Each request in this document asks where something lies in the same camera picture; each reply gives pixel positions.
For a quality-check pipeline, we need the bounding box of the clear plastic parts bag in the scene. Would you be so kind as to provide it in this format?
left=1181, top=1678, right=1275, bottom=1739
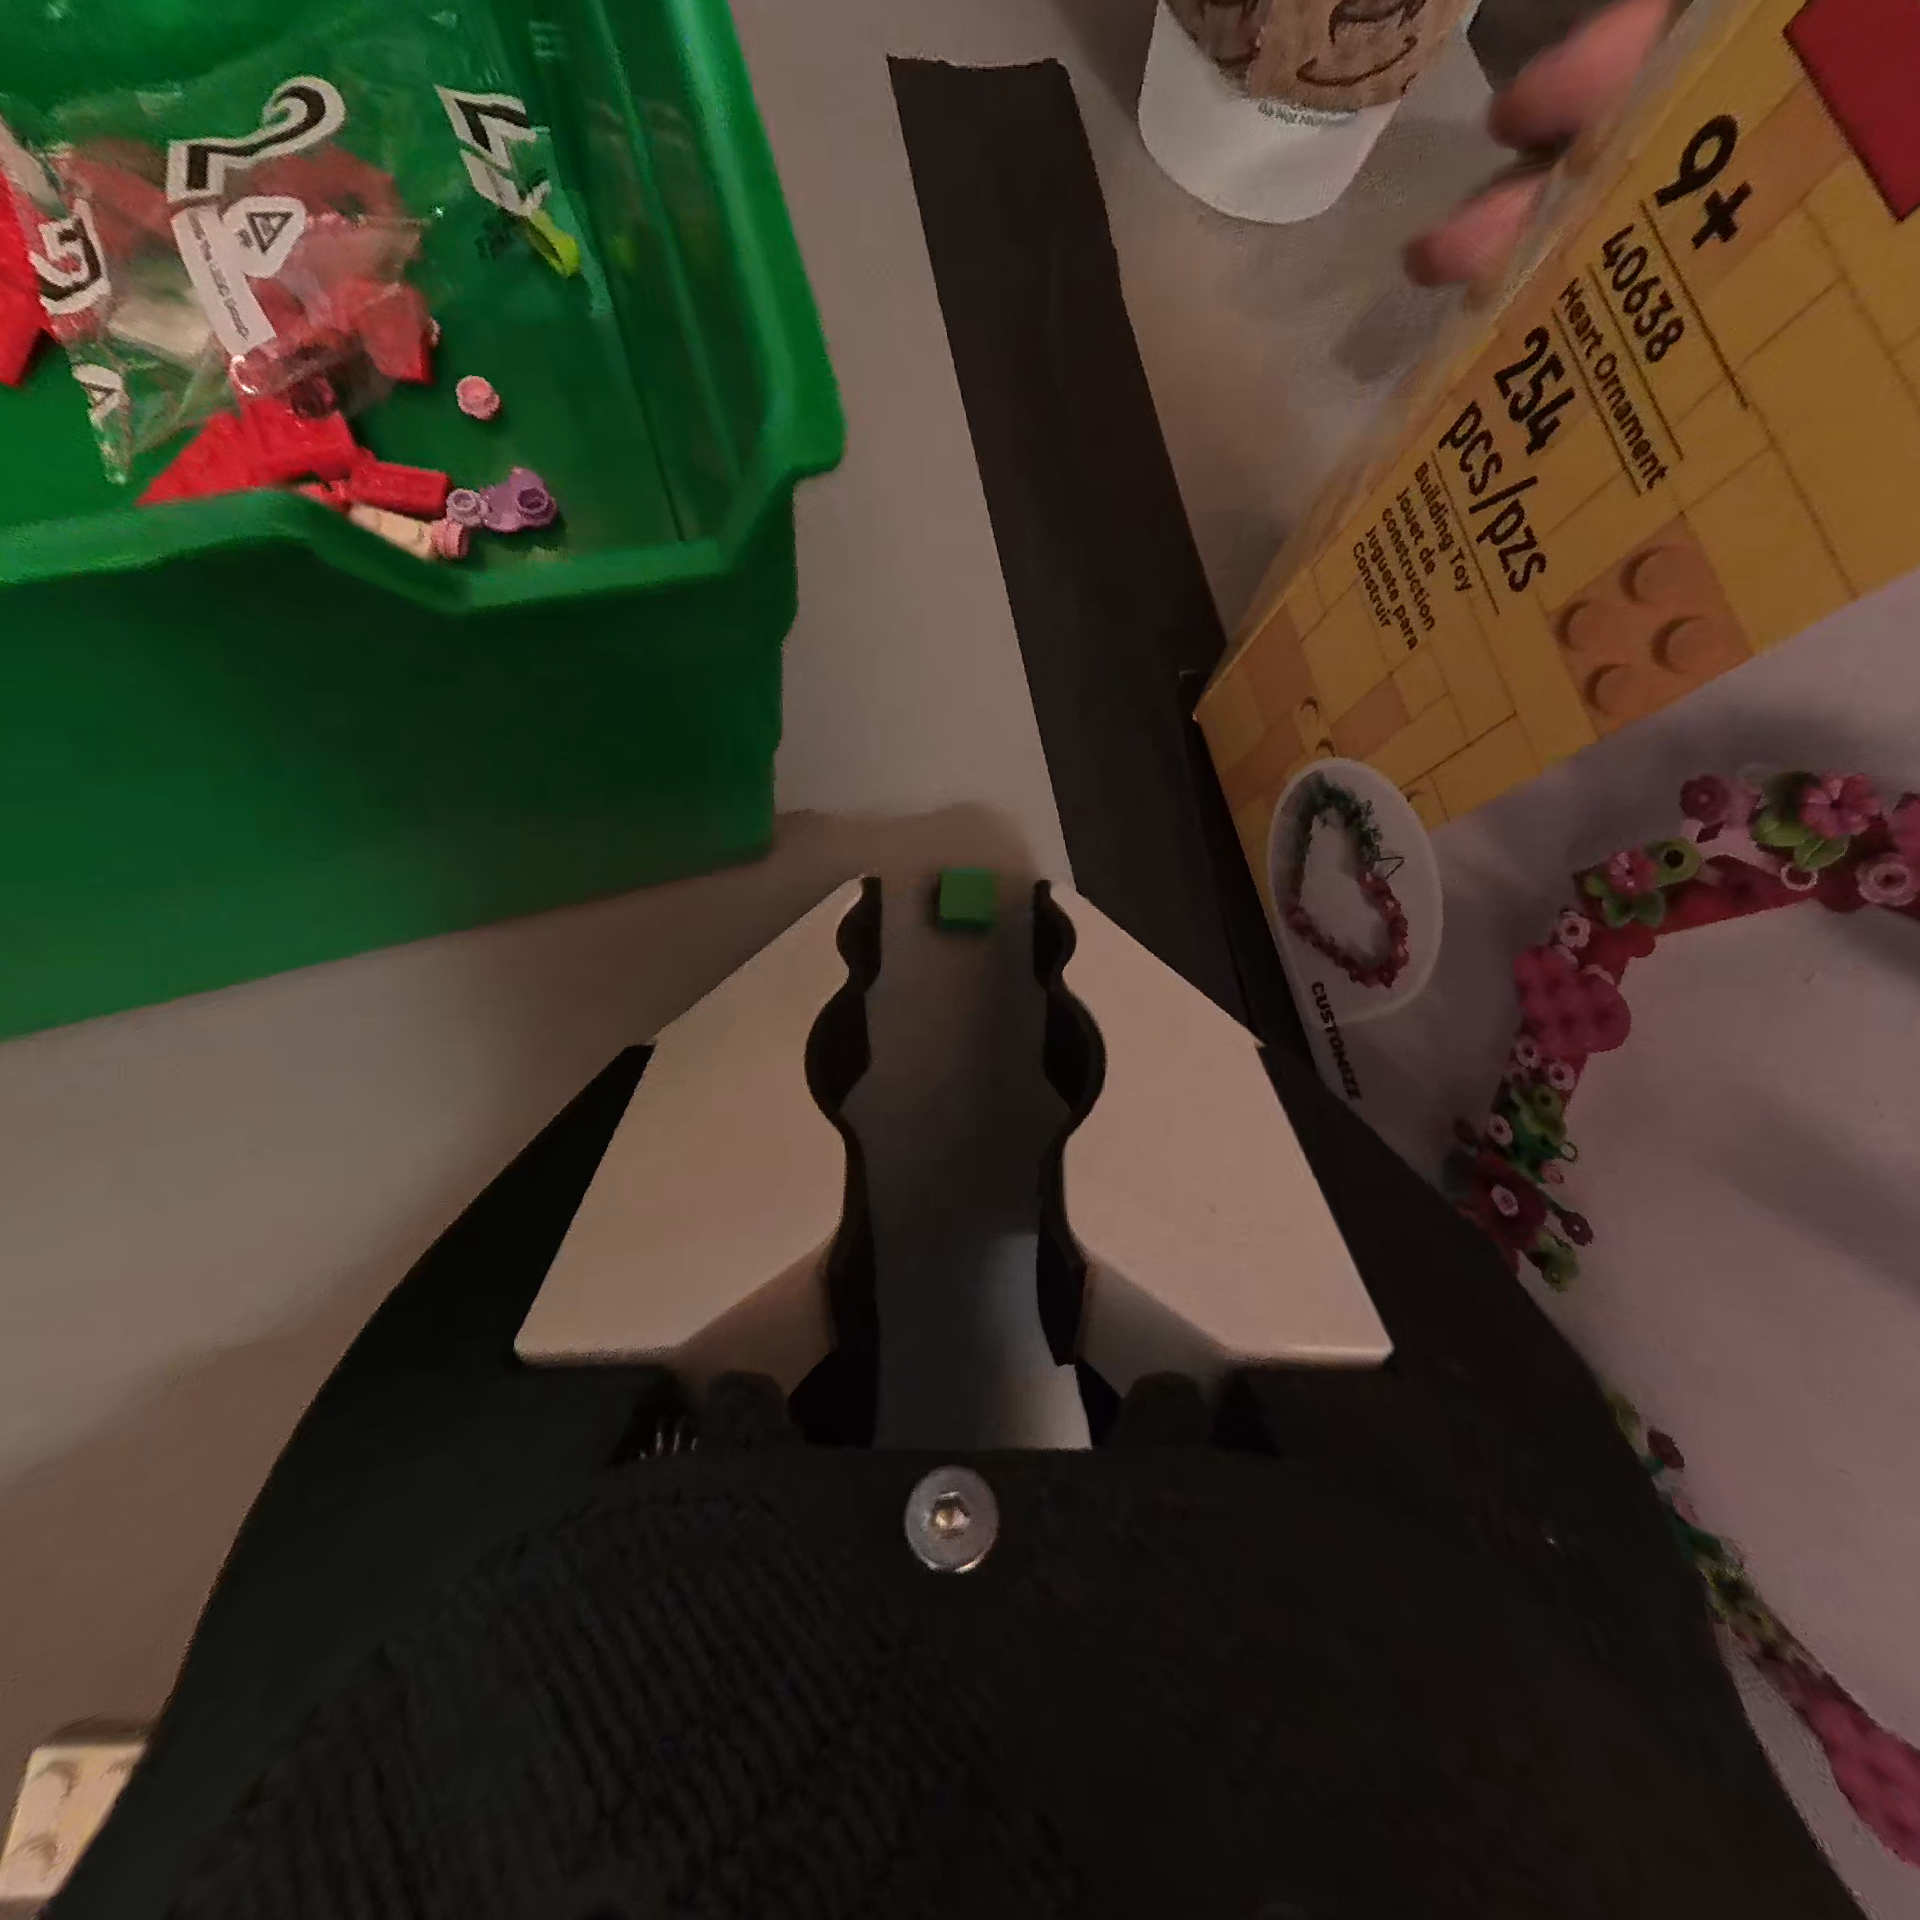
left=427, top=82, right=589, bottom=282
left=151, top=76, right=448, bottom=410
left=0, top=116, right=127, bottom=486

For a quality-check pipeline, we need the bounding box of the cream lego brick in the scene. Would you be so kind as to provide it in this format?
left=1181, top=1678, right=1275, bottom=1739
left=346, top=502, right=475, bottom=561

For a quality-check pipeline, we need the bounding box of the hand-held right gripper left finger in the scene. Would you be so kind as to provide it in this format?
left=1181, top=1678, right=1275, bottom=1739
left=511, top=874, right=887, bottom=1370

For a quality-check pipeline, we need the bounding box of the yellow lego set box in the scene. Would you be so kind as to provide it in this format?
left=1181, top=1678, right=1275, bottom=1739
left=1190, top=0, right=1920, bottom=1871

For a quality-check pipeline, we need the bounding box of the paper coffee cup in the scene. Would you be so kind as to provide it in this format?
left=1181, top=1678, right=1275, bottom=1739
left=1136, top=0, right=1482, bottom=230

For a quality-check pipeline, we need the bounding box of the green plastic bin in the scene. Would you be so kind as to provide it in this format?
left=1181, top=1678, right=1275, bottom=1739
left=0, top=0, right=850, bottom=1040

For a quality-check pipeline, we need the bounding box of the pile of red lego bricks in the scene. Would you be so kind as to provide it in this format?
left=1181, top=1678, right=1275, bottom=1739
left=139, top=403, right=452, bottom=521

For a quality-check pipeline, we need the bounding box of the purple lego flower piece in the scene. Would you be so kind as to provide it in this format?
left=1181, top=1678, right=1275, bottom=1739
left=445, top=467, right=559, bottom=537

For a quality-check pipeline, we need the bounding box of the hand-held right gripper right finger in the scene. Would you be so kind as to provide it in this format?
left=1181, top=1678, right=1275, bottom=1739
left=1030, top=879, right=1394, bottom=1376

